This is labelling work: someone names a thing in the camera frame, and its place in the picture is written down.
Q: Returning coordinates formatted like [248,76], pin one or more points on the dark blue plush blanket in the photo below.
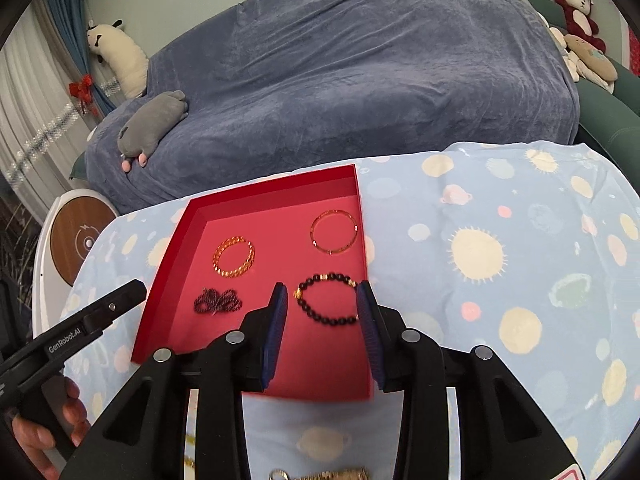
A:
[276,85]

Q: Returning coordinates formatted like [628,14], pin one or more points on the red cardboard tray box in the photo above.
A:
[189,304]

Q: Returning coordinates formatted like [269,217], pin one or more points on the red ribbon bow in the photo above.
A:
[81,92]

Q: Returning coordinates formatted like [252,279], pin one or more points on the green sofa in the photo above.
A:
[609,123]

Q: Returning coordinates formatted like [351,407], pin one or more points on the grey plush mole toy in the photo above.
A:
[138,139]

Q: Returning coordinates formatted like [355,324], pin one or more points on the gold braided bangle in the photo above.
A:
[233,257]

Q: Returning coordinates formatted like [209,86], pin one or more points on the beige cookie plush toy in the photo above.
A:
[584,61]

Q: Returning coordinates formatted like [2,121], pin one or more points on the thin gold bangle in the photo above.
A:
[334,231]

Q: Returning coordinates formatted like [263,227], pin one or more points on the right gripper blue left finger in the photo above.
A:
[277,310]

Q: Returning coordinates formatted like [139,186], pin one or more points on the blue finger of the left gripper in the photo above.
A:
[104,311]

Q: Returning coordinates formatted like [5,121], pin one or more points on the red monkey plush toy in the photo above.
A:
[577,14]

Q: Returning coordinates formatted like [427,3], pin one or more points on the white llama plush toy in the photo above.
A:
[111,45]

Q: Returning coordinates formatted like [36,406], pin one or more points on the white curtain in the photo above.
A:
[43,131]

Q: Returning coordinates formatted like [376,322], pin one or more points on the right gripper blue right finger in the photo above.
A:
[372,329]

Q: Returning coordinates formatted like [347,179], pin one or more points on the light blue planet-print sheet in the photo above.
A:
[531,250]

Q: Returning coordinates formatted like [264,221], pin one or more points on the gold wrist watch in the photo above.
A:
[341,474]

